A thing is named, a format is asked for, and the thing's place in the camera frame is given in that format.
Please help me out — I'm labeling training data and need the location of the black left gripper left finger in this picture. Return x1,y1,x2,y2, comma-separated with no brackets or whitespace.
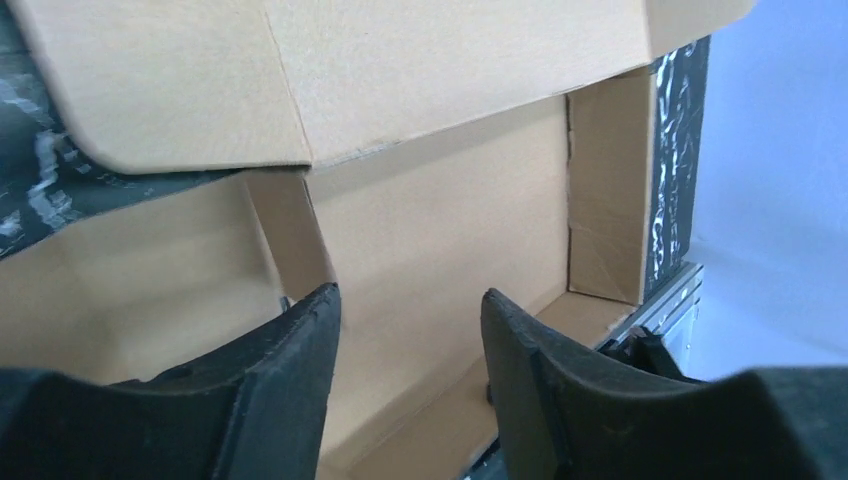
1,283,341,479

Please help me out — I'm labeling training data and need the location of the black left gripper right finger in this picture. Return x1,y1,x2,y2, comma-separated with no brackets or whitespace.
481,289,847,479

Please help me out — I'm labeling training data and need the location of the brown cardboard box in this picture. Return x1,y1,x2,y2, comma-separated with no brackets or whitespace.
1,1,753,479

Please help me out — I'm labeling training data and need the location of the black front mounting rail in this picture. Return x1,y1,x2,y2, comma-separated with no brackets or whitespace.
597,261,704,383

